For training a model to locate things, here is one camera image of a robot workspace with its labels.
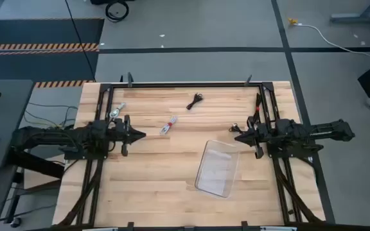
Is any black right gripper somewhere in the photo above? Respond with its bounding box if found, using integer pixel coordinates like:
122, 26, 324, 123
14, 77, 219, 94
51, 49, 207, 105
234, 115, 271, 160

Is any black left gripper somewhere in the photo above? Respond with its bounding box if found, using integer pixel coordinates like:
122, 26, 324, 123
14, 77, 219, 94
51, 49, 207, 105
109, 114, 147, 158

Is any black cable with red tie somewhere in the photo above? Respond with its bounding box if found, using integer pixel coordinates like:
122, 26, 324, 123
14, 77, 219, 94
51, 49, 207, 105
252, 92, 264, 121

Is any white cable with red tie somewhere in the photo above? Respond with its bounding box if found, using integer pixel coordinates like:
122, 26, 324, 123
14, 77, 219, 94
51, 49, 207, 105
159, 115, 179, 136

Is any clear plastic container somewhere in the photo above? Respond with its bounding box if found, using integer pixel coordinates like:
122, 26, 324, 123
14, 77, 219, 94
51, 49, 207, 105
194, 139, 240, 199

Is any grey desk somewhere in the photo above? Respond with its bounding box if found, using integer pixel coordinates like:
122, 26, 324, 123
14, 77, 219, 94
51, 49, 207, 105
0, 79, 35, 170

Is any black mat with hazard stripes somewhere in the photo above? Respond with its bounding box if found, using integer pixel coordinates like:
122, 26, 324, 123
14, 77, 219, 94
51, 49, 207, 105
0, 17, 105, 89

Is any grey table leg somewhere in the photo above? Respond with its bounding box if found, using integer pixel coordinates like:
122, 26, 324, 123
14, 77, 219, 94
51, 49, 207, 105
330, 0, 370, 24

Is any white cable with silver connector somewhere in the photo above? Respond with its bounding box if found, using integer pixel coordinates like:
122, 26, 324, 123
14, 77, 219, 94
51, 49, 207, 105
109, 102, 127, 119

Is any plain black coiled cable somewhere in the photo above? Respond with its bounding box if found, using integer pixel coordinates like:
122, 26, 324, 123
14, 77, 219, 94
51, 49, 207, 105
186, 92, 204, 111

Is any black aluminium table frame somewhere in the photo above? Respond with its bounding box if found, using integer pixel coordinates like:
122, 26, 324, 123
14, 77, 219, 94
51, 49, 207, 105
55, 81, 326, 231

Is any long black floor cable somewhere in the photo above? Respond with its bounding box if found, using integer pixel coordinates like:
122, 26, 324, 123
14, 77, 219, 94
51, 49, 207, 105
64, 0, 96, 81

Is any coiled black floor cable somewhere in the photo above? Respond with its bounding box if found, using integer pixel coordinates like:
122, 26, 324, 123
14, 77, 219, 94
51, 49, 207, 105
104, 0, 130, 23

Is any white floor cable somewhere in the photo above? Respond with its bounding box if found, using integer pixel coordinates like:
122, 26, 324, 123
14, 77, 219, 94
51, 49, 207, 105
295, 22, 370, 66

